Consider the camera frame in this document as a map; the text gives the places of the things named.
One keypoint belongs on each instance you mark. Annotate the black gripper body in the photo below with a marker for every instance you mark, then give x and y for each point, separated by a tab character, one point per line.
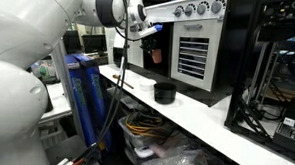
148	44

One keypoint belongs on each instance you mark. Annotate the orange plastic cup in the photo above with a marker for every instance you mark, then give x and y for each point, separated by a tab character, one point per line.
157	57

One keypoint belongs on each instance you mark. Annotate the wooden spoon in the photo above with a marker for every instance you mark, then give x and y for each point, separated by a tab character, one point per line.
124	82

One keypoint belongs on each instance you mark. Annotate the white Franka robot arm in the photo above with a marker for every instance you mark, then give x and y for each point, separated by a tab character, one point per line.
22	37

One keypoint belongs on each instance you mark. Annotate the black mug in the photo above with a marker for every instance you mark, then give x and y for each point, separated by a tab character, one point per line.
164	93

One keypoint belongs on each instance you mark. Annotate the white bowl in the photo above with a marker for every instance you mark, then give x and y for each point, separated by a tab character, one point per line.
147	85

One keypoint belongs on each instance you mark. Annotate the toy oven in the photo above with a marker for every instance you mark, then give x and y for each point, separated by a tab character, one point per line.
160	14

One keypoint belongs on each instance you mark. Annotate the black computer monitor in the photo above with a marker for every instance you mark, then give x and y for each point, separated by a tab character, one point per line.
71	42
94	43

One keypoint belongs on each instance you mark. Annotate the white toy oven door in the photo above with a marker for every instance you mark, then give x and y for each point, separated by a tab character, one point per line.
215	62

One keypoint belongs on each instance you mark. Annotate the clear plastic storage bin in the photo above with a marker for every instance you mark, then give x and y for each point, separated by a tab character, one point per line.
135	138

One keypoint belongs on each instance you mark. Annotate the aluminium support pole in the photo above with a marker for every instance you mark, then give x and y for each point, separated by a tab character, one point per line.
62	75

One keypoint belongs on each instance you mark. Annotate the pink soft item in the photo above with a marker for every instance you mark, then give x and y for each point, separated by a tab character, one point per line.
164	148

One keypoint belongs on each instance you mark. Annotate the colourful printed box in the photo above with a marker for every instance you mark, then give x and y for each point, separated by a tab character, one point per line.
43	69

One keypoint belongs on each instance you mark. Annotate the clear plastic bag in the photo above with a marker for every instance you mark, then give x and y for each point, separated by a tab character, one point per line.
174	163

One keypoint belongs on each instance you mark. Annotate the metal clamp with orange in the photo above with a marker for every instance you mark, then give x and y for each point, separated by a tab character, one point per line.
67	163

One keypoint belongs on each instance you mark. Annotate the black electronics box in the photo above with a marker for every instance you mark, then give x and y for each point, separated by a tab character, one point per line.
288	132

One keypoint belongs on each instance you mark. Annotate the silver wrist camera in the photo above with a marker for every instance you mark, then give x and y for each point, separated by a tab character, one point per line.
146	31

